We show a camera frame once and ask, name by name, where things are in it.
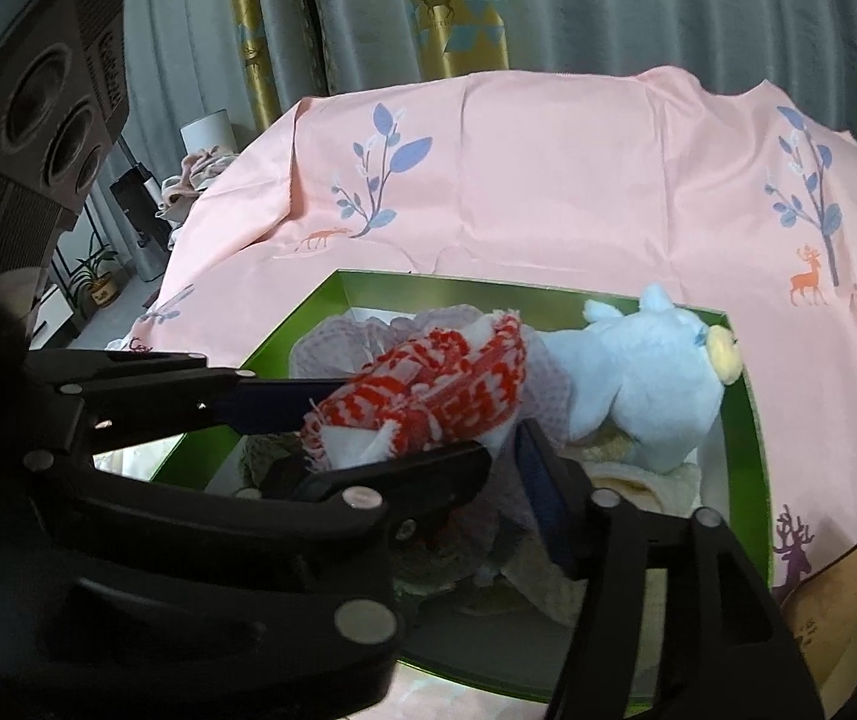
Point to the yellow blue patterned curtain panel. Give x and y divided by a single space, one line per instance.
451 7

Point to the yellow and white towel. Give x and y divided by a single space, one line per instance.
646 491

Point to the narrow yellow curtain strip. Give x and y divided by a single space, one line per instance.
252 30

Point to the red and white scarf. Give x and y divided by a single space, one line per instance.
413 382

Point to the potted green plant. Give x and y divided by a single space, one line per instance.
95 274

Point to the black and gold tin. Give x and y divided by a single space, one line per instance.
848 615

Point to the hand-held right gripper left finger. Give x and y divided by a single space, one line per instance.
282 478

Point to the grey curtain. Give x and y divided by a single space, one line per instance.
623 7

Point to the lavender knitted cloth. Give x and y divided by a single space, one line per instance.
346 345

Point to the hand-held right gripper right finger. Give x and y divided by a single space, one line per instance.
545 495

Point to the pink deer print tablecloth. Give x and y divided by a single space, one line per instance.
548 165

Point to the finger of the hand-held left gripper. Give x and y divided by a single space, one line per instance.
368 525
271 405

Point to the green cardboard box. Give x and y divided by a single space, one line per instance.
743 465

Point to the black upright appliance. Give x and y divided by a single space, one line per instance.
132 202

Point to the pile of pale clothes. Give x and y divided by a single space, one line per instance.
196 180

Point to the light blue plush toy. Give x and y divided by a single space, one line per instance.
638 382

